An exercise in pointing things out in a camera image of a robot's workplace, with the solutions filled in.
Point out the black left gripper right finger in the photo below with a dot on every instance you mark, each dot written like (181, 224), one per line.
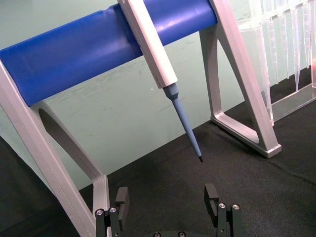
(211, 196)

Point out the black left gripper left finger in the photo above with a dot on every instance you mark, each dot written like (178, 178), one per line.
(122, 197)

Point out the black table cloth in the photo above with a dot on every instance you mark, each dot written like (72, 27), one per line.
(172, 187)

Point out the clear plastic tip box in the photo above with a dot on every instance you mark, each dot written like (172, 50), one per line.
(291, 101)

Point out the clear pipette tip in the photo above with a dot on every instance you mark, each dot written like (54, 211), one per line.
(306, 44)
(297, 74)
(288, 56)
(275, 61)

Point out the silver stand with blue bar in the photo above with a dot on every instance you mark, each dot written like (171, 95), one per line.
(74, 54)

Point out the white pipette with blue shaft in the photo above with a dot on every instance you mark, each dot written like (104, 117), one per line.
(153, 49)

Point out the red translucent container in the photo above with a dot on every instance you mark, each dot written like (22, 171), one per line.
(314, 74)

